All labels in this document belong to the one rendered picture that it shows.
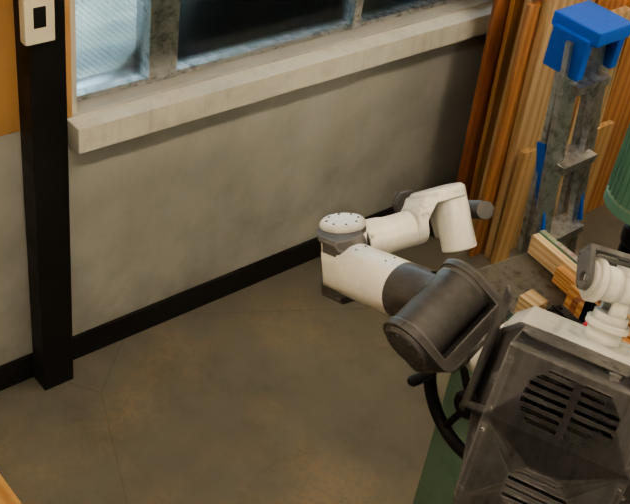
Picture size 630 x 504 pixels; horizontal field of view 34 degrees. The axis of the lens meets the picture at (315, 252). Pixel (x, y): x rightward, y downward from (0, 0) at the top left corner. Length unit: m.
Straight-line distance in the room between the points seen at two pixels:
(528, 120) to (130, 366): 1.55
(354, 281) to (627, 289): 0.41
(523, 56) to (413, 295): 2.03
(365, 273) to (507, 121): 2.03
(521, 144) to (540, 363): 2.35
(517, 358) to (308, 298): 2.23
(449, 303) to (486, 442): 0.22
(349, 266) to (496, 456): 0.42
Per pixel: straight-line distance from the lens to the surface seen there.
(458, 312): 1.49
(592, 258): 1.48
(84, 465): 2.96
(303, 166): 3.37
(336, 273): 1.64
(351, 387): 3.23
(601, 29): 2.89
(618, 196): 2.04
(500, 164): 3.67
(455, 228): 1.87
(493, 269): 2.31
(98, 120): 2.72
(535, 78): 3.51
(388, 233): 1.78
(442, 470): 2.62
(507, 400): 1.35
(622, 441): 1.34
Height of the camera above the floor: 2.28
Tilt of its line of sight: 38 degrees down
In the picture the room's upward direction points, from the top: 9 degrees clockwise
